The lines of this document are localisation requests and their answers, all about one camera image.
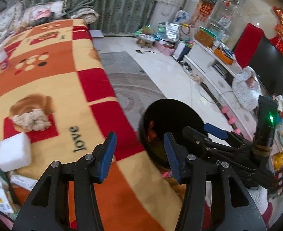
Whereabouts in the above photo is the beige tissue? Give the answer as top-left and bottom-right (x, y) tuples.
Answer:
(12, 109), (52, 132)

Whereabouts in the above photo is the white foam sponge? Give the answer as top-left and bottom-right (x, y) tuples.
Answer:
(0, 132), (32, 172)

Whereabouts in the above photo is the black round trash bin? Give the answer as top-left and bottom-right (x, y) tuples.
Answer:
(138, 99), (208, 169)

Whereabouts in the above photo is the swaddled baby doll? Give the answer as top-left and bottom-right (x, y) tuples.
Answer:
(232, 66), (263, 112)

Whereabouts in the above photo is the white tv cabinet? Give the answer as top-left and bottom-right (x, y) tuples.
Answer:
(183, 40), (257, 140)

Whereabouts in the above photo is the grey patterned rug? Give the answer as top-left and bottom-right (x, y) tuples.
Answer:
(99, 52), (165, 131)

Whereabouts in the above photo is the black flat television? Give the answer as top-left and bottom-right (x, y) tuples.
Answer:
(249, 36), (283, 95)

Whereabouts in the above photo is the red cloth cover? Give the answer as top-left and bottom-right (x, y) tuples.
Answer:
(233, 23), (265, 68)

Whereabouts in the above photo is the patterned fleece blanket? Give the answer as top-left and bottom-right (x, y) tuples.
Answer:
(0, 19), (182, 230)

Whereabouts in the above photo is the brown paper gift bag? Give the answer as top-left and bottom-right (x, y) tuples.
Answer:
(194, 27), (216, 48)

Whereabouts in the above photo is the silver foil bag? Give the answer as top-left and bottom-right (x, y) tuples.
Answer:
(165, 23), (180, 43)

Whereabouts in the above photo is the small wooden stool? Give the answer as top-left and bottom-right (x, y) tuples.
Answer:
(136, 34), (155, 48)

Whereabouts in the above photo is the white pink pill bottle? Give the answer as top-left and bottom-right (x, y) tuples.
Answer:
(0, 46), (9, 71)

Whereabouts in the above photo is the white lace covered appliance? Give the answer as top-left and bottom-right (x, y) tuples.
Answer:
(149, 0), (185, 30)

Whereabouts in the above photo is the floral pillow with clothes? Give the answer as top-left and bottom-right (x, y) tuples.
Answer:
(20, 0), (67, 25)

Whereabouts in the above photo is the white quilted bedding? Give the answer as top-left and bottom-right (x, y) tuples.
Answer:
(0, 2), (24, 45)

